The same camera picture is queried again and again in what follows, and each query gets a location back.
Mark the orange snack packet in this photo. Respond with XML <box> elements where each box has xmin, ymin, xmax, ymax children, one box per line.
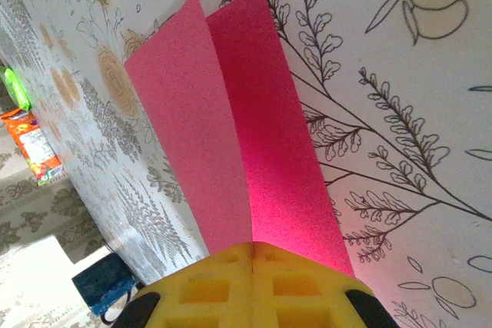
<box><xmin>0</xmin><ymin>108</ymin><xmax>65</xmax><ymax>187</ymax></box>

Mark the blue mug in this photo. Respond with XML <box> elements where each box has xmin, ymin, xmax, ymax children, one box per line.
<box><xmin>71</xmin><ymin>253</ymin><xmax>146</xmax><ymax>325</ymax></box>

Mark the green snack packet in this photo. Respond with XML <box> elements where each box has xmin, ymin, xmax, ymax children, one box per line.
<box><xmin>0</xmin><ymin>65</ymin><xmax>32</xmax><ymax>112</ymax></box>

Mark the floral table cloth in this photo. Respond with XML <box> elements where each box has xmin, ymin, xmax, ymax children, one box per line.
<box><xmin>0</xmin><ymin>0</ymin><xmax>492</xmax><ymax>328</ymax></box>

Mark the pink paper sheet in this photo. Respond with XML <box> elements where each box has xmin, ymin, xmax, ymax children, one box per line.
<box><xmin>123</xmin><ymin>0</ymin><xmax>357</xmax><ymax>279</ymax></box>

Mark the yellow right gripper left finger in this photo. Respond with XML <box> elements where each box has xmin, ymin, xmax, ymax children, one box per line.
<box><xmin>111</xmin><ymin>242</ymin><xmax>254</xmax><ymax>328</ymax></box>

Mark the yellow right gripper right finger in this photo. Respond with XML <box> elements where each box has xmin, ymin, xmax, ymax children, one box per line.
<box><xmin>251</xmin><ymin>241</ymin><xmax>401</xmax><ymax>328</ymax></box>

